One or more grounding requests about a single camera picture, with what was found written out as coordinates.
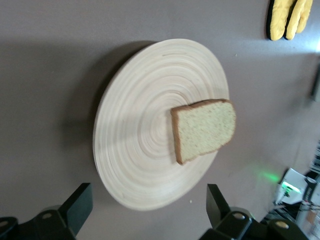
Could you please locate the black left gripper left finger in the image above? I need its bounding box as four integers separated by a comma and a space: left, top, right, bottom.
0, 182, 94, 240

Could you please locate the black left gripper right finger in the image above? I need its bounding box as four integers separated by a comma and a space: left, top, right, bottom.
199, 183, 311, 240

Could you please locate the round wooden plate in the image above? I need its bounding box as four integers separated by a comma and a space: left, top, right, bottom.
92, 38, 230, 212

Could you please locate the slice of brown bread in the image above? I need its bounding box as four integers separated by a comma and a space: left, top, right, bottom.
170, 98, 237, 166

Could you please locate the yellow quilted oven mitt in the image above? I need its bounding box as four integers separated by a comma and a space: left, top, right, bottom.
265, 0, 296, 42
284, 0, 314, 41

